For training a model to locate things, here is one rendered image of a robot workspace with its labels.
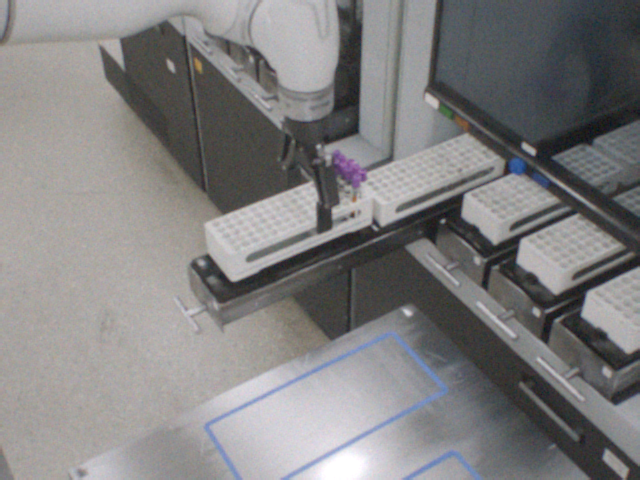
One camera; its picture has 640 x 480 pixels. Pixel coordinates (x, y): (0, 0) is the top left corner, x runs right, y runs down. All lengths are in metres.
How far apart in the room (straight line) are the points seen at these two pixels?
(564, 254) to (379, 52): 0.58
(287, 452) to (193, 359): 1.25
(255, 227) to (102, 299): 1.26
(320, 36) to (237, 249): 0.39
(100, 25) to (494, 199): 0.81
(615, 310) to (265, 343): 1.28
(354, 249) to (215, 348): 1.00
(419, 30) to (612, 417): 0.77
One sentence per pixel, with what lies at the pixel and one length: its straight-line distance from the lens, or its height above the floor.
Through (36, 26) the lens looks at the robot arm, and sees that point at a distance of 1.10.
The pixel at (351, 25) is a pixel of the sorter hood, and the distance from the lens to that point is 1.87.
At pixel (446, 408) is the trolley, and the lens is 1.34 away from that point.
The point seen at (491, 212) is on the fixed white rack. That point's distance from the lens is 1.61.
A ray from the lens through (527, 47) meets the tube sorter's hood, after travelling 1.46.
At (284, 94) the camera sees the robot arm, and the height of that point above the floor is 1.14.
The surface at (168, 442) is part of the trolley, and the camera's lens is 1.31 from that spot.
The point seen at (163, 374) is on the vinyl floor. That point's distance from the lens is 2.48.
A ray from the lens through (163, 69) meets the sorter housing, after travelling 2.84.
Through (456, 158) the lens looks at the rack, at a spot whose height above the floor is 0.86.
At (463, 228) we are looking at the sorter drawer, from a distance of 1.64.
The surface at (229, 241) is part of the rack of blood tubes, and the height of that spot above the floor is 0.89.
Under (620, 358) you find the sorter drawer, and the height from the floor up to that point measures 0.82.
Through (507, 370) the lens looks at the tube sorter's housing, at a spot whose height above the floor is 0.60.
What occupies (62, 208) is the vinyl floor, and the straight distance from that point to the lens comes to 3.09.
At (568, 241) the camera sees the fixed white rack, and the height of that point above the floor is 0.86.
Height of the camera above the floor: 1.87
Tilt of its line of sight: 42 degrees down
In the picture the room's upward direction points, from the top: 1 degrees counter-clockwise
